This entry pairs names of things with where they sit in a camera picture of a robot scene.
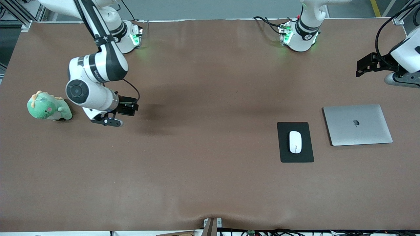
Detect white computer mouse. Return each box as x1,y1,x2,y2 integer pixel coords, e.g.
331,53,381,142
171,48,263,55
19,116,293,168
289,131,303,154

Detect aluminium frame post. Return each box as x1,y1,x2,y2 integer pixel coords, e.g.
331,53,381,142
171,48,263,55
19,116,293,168
392,0,420,25
0,0,50,33

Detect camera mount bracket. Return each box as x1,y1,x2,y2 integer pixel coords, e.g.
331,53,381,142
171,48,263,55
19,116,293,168
203,217,223,236

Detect black mouse pad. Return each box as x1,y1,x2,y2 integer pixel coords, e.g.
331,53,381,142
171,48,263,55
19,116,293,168
277,122,315,163

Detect black left base cable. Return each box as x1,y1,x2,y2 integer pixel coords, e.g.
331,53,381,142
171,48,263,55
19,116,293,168
253,16,284,35

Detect brown table cover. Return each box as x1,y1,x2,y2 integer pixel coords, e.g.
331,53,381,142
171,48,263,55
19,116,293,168
0,18,420,232

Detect black right base cable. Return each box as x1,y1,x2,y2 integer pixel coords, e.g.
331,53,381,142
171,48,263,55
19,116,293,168
125,0,138,21

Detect black base cable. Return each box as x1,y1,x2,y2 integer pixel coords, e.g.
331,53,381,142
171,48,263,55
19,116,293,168
253,16,284,35
125,0,138,21

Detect green dinosaur plush toy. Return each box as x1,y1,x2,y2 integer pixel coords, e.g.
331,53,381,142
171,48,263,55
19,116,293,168
27,90,73,121

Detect silver laptop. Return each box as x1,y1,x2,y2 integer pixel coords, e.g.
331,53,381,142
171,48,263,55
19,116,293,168
323,104,393,147

